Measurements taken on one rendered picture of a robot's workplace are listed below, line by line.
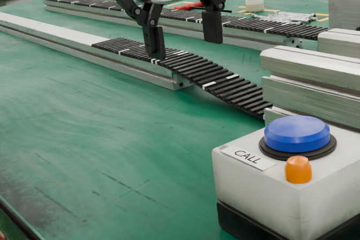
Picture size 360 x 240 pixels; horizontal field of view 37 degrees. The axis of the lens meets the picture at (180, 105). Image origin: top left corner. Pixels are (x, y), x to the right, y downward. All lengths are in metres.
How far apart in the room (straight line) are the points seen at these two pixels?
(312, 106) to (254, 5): 0.69
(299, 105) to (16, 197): 0.25
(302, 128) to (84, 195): 0.20
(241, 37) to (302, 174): 0.57
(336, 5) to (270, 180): 0.38
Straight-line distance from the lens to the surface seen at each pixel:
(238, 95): 0.58
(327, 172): 0.31
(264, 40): 0.81
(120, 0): 0.60
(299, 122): 0.34
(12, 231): 0.47
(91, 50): 0.86
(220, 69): 0.64
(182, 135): 0.53
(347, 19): 0.65
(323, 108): 0.43
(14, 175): 0.51
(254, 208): 0.33
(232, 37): 0.87
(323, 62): 0.42
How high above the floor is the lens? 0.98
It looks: 19 degrees down
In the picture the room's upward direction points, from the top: 7 degrees counter-clockwise
